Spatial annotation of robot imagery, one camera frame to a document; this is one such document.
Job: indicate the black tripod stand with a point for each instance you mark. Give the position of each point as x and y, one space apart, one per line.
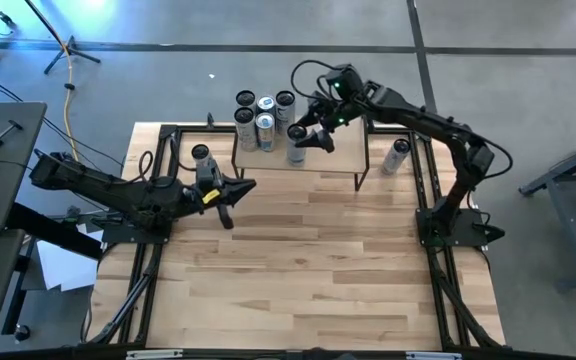
70 47

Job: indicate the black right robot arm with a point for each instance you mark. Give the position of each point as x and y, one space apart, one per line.
418 117

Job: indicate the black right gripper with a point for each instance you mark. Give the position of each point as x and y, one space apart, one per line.
330 114

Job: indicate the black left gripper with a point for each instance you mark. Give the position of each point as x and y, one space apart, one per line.
208 192

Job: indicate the wooden shelf black metal frame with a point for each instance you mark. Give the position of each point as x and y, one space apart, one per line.
338 155

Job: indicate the black castor wheel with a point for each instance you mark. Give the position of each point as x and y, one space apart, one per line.
21 332

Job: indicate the silver metal bracket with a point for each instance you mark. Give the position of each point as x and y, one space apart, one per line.
433 356
154 354

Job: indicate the grey metal stand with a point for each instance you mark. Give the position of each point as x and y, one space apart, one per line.
573 235

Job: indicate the black desk leg bar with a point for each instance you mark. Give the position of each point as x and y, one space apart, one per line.
53 232

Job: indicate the silver blue Red Bull can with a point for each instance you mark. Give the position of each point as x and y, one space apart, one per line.
266 135
266 104

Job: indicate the white Celsius can black top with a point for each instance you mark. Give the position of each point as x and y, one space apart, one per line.
285 115
295 152
393 160
201 151
245 98
246 135

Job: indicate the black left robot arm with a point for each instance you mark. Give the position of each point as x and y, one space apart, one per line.
93 182

